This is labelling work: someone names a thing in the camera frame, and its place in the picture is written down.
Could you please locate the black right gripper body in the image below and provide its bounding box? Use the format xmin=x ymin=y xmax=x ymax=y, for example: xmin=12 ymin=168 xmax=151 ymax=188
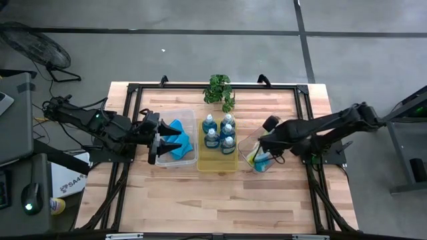
xmin=259 ymin=123 xmax=301 ymax=156

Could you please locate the clear handled plastic container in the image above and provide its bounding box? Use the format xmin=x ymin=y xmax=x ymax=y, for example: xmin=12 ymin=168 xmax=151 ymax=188
xmin=237 ymin=115 xmax=285 ymax=174

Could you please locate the black floor fan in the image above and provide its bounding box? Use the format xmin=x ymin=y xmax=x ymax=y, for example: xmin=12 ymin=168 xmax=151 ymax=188
xmin=0 ymin=21 xmax=83 ymax=83

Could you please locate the grey equipment case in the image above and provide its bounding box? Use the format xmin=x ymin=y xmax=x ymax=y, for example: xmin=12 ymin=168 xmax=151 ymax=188
xmin=0 ymin=71 xmax=35 ymax=167

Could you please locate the grey metal stand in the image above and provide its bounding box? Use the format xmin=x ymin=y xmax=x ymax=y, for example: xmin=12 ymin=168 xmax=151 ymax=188
xmin=380 ymin=85 xmax=427 ymax=195

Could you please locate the black aluminium rig frame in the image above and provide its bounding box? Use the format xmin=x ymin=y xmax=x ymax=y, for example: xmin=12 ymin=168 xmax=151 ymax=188
xmin=71 ymin=81 xmax=361 ymax=240

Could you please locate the dark desk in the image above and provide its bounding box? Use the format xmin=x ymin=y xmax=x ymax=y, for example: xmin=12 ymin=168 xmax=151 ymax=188
xmin=0 ymin=153 xmax=54 ymax=236

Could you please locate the white metal bracket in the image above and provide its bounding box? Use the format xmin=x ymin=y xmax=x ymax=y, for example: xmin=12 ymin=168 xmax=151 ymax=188
xmin=105 ymin=233 xmax=144 ymax=240
xmin=292 ymin=234 xmax=330 ymax=240

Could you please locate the black box on stand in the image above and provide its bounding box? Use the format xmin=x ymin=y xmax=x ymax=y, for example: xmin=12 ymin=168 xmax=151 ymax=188
xmin=409 ymin=157 xmax=427 ymax=183

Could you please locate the small green artificial plant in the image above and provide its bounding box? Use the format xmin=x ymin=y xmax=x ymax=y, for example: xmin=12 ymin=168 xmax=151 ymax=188
xmin=202 ymin=73 xmax=236 ymax=113

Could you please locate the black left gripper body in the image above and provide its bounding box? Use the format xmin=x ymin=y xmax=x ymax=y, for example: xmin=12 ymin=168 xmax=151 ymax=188
xmin=136 ymin=111 xmax=161 ymax=165

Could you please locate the grey laptop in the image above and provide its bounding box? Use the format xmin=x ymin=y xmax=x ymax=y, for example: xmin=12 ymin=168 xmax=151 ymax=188
xmin=0 ymin=91 xmax=15 ymax=117

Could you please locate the black computer mouse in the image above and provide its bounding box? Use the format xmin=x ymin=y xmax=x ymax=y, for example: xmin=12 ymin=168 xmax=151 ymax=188
xmin=20 ymin=182 xmax=44 ymax=216

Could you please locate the white cardboard box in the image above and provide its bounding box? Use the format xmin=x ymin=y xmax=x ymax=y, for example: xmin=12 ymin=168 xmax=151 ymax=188
xmin=49 ymin=151 xmax=91 ymax=199

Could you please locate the blue bristle dish brush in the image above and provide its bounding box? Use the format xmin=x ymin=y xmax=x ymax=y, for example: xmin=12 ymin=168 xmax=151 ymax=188
xmin=253 ymin=152 xmax=274 ymax=173

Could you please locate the yellow plastic bin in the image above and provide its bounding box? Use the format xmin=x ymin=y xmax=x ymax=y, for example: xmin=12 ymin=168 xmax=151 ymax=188
xmin=196 ymin=118 xmax=240 ymax=173

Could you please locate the large clear plastic bin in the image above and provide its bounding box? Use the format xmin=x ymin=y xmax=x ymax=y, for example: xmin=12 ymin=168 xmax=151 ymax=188
xmin=154 ymin=108 xmax=199 ymax=169

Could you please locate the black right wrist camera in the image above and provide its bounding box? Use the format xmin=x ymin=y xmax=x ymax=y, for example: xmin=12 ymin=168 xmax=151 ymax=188
xmin=262 ymin=115 xmax=282 ymax=133

